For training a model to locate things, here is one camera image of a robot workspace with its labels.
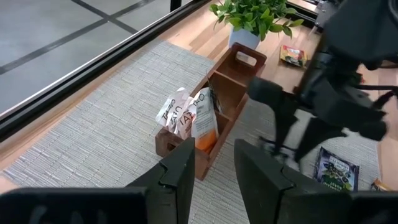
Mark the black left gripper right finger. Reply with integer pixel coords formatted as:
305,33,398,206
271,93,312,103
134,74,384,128
233,138,354,224

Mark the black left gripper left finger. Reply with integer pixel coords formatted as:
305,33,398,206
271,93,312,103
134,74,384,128
126,137,196,224

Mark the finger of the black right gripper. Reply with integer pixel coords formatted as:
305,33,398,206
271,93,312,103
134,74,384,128
293,119,348,163
271,105,297,156

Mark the dark blueberry tea packet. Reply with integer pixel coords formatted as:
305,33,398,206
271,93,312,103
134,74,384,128
313,146,361,192

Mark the white and orange tea packet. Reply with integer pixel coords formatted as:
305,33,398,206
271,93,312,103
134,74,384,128
190,86,220,155

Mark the orange mango tea packet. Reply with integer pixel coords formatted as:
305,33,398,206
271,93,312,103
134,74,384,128
369,177,394,192

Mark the brown wooden tea caddy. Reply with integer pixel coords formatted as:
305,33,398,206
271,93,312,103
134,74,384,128
154,42,267,181

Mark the grey woven placemat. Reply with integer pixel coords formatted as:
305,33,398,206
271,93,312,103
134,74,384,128
1,40,382,224

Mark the green plant in white pot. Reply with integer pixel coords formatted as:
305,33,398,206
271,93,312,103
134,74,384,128
208,0,305,50

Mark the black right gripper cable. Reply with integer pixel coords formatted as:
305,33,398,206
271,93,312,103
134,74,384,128
356,82,398,110

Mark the black aluminium table frame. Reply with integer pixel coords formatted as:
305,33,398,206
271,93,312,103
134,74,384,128
0,0,330,143

